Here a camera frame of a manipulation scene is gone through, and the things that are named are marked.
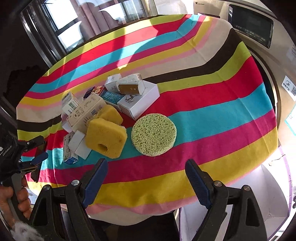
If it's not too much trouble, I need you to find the cream box with gold frame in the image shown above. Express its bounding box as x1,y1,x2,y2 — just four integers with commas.
67,93,106,134

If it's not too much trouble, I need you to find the yellow rectangular sponge with hole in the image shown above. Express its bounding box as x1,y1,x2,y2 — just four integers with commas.
85,118,127,159

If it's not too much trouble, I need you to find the teal toothpaste box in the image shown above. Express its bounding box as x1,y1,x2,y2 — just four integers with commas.
100,89,124,107

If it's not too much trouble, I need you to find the white cube box red logo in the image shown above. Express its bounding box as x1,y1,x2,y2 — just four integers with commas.
104,73,122,93

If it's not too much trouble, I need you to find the green round sponge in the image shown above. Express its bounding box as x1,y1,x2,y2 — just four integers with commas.
131,113,177,157

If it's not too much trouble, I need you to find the brown plastic tissue pack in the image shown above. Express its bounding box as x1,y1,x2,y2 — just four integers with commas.
117,80,145,95

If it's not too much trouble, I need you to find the large white box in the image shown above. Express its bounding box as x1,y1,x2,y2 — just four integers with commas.
118,81,160,120

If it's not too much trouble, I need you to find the red and yellow small box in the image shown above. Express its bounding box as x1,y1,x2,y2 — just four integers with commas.
92,85,106,95

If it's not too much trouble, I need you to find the person's left hand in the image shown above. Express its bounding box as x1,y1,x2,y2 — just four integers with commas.
0,184,32,229

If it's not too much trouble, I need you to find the small white blue box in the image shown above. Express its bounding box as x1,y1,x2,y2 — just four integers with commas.
63,132,79,165

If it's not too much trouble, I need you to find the grey fluffy microphone cover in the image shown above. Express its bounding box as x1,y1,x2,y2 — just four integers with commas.
10,221,44,241

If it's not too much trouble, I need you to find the white cardboard storage box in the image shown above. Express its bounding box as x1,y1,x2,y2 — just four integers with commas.
178,159,292,241

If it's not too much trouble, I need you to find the white flat card box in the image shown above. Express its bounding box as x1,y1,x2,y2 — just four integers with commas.
68,131,91,160

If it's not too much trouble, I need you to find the white barcode box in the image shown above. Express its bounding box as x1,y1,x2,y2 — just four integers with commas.
62,92,79,115

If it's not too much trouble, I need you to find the dark blue small box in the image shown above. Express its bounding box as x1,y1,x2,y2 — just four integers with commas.
83,86,95,99

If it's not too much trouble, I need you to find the striped colourful tablecloth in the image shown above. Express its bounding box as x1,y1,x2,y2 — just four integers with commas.
16,14,278,225

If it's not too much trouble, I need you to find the champagne washing machine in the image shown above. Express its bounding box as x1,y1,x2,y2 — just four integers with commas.
193,0,296,241

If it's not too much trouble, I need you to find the window with dark frame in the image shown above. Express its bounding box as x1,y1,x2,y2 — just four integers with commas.
20,0,158,67

